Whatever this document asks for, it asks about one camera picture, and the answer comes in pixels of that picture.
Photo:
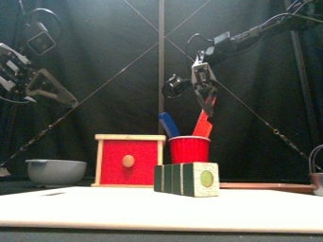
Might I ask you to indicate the red toy knife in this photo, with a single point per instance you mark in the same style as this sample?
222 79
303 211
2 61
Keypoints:
203 127

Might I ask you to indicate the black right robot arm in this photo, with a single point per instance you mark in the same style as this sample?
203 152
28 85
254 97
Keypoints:
273 26

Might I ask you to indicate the toy sushi piece green dot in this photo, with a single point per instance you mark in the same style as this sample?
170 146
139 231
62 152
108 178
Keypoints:
202 179

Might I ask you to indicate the white cutting board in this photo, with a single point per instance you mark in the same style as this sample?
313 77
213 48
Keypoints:
104 208

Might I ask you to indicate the red cup with white rim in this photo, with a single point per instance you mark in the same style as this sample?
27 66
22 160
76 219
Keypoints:
189 151

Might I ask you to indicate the grey bowl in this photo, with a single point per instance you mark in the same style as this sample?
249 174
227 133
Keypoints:
55 171

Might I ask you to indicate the wooden box with red drawer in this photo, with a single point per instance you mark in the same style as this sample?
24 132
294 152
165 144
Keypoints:
114 164

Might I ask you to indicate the flat wooden tray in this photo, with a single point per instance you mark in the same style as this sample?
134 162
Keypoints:
269 186

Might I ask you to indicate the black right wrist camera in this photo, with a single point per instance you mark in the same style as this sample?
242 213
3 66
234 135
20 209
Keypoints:
174 86

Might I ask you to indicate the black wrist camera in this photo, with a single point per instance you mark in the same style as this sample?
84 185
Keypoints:
40 43
174 86

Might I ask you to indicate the vertical metal frame pole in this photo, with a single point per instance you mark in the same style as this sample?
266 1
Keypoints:
162 63

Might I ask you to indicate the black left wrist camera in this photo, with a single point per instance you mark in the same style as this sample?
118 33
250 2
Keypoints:
40 43

